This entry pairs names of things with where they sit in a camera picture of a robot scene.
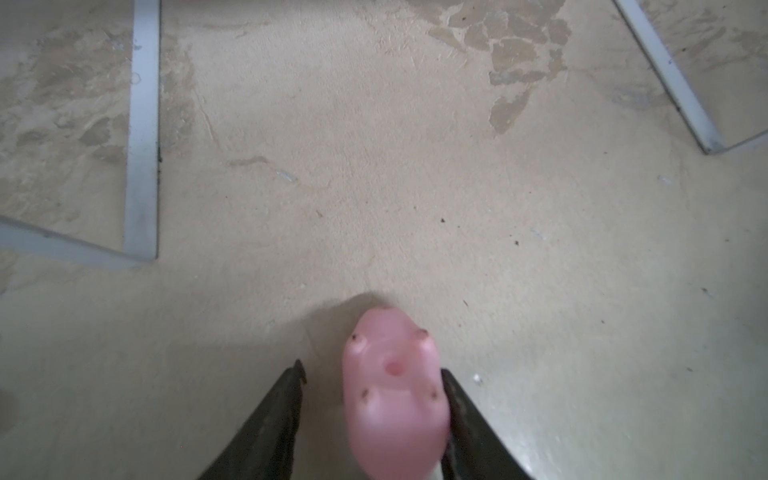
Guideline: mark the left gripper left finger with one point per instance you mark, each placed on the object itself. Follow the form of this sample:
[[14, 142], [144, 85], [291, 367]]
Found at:
[[263, 447]]

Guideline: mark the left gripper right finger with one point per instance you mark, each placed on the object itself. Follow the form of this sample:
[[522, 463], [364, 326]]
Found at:
[[474, 451]]

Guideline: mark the pink pig toy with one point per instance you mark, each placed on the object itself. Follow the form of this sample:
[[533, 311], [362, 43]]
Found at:
[[396, 410]]

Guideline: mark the white two-tier shelf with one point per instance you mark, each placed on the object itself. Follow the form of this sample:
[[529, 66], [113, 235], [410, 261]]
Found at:
[[141, 213]]

